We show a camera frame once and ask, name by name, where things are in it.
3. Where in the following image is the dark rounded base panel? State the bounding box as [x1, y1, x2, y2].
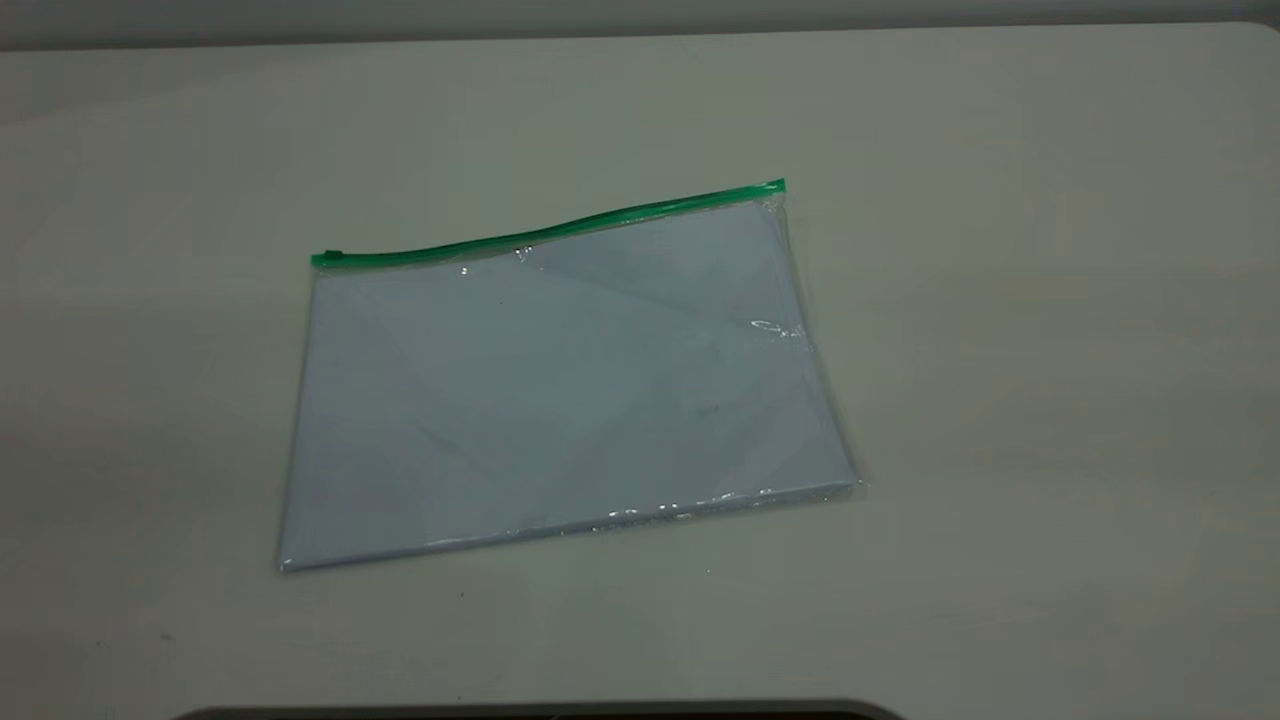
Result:
[170, 699, 906, 720]

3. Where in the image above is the clear zip bag green strip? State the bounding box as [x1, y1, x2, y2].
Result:
[277, 177, 867, 574]

